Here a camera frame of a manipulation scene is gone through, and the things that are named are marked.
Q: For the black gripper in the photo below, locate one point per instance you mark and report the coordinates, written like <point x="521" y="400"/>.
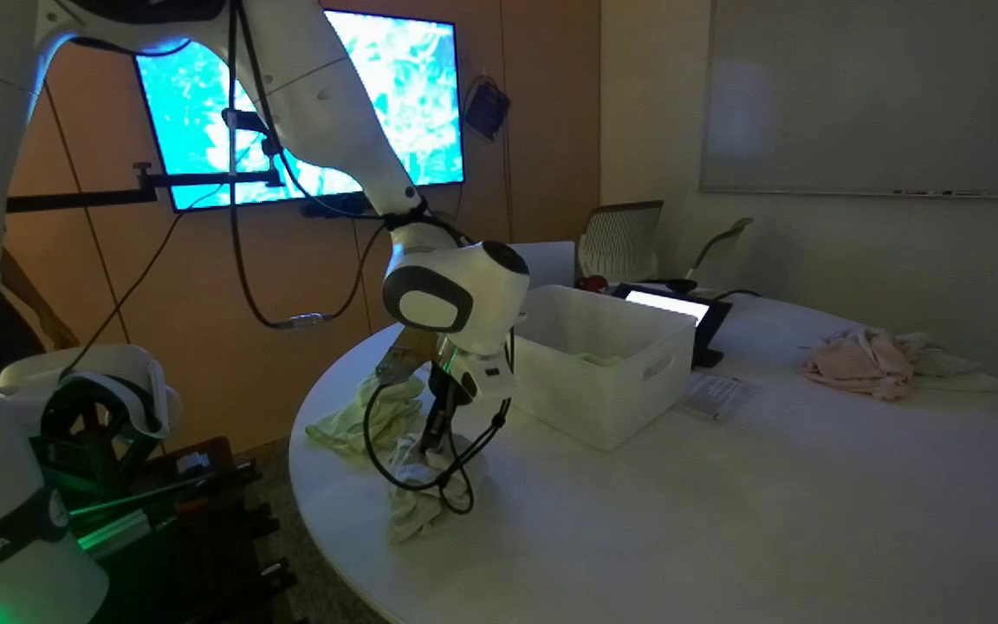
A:
<point x="453" y="386"/>

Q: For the white terry cloth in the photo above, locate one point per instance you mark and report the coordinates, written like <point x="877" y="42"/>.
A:
<point x="417" y="507"/>

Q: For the light green cloth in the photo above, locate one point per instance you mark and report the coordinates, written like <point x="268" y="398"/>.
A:
<point x="343" y="429"/>

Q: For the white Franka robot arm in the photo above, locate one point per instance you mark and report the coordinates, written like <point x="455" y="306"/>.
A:
<point x="312" y="91"/>

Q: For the white plastic storage box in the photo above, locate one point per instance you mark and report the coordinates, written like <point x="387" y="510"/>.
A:
<point x="606" y="384"/>

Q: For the white panel with dark logo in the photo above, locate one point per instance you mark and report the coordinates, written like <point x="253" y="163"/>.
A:
<point x="557" y="266"/>

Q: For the black equipment cart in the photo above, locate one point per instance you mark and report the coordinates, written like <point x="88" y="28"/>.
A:
<point x="209" y="543"/>

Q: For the black tablet with lit screen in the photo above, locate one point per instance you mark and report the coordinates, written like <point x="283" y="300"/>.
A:
<point x="667" y="311"/>

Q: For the grey office chair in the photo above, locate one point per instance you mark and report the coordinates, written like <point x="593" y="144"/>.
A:
<point x="621" y="244"/>

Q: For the clear plastic packet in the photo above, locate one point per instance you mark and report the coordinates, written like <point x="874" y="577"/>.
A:
<point x="711" y="398"/>

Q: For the white rounded headset device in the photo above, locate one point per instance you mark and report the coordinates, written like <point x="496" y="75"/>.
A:
<point x="131" y="367"/>

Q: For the pink crumpled cloth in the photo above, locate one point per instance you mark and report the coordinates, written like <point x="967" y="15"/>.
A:
<point x="864" y="367"/>

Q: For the pale crumpled cloth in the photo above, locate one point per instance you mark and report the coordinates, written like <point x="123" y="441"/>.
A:
<point x="950" y="361"/>

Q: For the wall television screen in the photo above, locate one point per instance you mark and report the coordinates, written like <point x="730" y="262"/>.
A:
<point x="432" y="106"/>

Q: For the black wall mounted device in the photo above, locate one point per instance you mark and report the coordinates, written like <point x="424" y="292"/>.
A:
<point x="485" y="106"/>

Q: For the black stereo camera bar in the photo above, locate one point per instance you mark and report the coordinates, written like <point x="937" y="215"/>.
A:
<point x="249" y="118"/>

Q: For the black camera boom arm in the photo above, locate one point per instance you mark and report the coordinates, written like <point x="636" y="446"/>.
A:
<point x="119" y="192"/>

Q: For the wall whiteboard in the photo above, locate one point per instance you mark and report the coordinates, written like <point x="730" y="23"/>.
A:
<point x="868" y="91"/>

